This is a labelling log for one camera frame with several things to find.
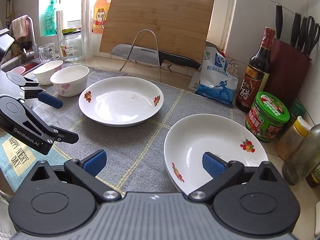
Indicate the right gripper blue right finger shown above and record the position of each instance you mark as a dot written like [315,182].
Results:
[224,174]

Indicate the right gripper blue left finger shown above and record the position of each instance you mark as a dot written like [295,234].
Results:
[83,172]

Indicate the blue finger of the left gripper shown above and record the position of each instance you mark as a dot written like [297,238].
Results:
[49,100]
[63,135]

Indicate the white bowl pink flowers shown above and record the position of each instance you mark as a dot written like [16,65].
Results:
[70,81]

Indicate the white plate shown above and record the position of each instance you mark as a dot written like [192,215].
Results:
[191,137]
[121,101]

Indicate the steel kitchen faucet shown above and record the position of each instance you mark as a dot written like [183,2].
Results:
[33,52]

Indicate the red white colander basin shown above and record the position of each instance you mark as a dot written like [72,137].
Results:
[22,68]

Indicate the stainless steel sink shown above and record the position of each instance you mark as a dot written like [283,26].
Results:
[18,61]

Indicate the clear glass mug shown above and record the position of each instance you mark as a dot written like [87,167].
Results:
[47,52]

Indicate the grey checked table mat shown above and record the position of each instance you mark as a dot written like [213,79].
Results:
[135,160]

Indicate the glass jar green lid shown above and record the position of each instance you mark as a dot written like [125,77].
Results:
[70,44]

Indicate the green dish soap bottle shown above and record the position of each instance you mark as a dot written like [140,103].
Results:
[51,18]

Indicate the yellow lid spice jar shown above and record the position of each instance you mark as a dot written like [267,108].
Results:
[292,138]

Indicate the hanging dish towel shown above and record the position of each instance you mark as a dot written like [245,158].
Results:
[20,27]

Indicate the green lid mushroom sauce jar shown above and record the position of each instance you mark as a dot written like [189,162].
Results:
[266,117]

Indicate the tall plastic cup stack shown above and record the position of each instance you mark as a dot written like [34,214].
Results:
[86,30]

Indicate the clear glass bottle red cap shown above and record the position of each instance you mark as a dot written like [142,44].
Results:
[304,159]

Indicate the oil bottle gold cap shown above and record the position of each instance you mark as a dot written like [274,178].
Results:
[313,179]

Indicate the blue white salt bag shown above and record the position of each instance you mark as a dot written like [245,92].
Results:
[212,80]

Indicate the green lid small jar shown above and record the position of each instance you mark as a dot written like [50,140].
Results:
[296,110]

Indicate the dark vinegar bottle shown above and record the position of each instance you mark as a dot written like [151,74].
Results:
[257,73]

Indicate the metal binder clips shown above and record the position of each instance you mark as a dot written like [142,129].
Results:
[232,67]

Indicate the orange cooking wine jug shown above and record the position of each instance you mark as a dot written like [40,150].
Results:
[100,10]

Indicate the dark red knife block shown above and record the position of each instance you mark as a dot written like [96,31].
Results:
[289,68]

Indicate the bamboo cutting board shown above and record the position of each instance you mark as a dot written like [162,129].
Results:
[178,27]

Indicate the santoku knife black handle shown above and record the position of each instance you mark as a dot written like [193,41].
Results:
[177,60]

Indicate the metal wire board rack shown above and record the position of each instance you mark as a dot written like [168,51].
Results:
[140,55]

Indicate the black handled scissors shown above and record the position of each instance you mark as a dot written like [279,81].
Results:
[311,35]

